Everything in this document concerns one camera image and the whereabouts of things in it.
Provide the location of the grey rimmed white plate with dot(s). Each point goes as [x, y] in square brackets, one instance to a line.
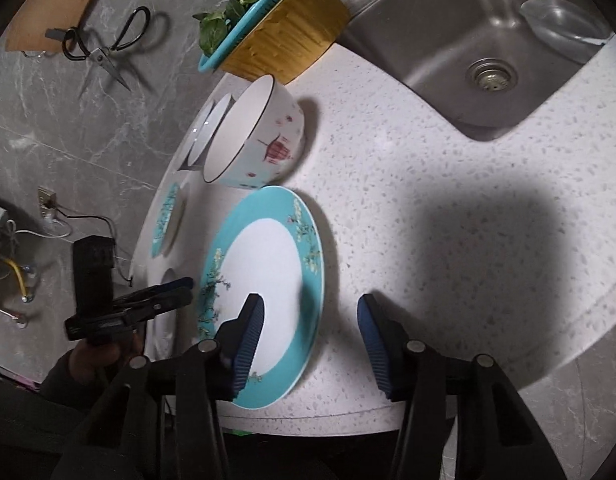
[160, 335]

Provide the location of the red-rimmed patterned bowl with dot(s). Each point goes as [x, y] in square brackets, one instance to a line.
[260, 139]

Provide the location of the green leafy vegetables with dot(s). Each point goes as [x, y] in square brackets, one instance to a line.
[214, 26]

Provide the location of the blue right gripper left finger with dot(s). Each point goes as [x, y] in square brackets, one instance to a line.
[238, 340]

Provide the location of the wooden cutting board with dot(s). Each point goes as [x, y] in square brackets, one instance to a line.
[26, 31]

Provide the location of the large teal floral plate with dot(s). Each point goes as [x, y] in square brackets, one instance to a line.
[270, 246]

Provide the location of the black kitchen scissors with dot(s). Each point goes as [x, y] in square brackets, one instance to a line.
[74, 48]

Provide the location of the small white bowl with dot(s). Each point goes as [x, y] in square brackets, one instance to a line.
[208, 131]

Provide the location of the wall power outlet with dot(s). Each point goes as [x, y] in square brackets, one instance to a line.
[47, 202]

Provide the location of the large white bowl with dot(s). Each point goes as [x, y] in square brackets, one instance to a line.
[193, 132]

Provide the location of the yellow basin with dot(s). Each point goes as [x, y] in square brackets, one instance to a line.
[288, 40]

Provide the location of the small teal floral plate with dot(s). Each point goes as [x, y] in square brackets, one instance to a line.
[164, 219]

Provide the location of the clear glass bowl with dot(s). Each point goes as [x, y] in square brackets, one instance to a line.
[569, 27]

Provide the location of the person's left hand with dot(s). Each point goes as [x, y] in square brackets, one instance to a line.
[92, 363]

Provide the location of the stainless steel sink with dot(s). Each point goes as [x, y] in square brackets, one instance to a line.
[477, 62]

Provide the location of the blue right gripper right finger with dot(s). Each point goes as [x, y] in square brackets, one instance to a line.
[385, 342]

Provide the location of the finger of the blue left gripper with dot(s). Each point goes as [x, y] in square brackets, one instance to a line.
[129, 311]

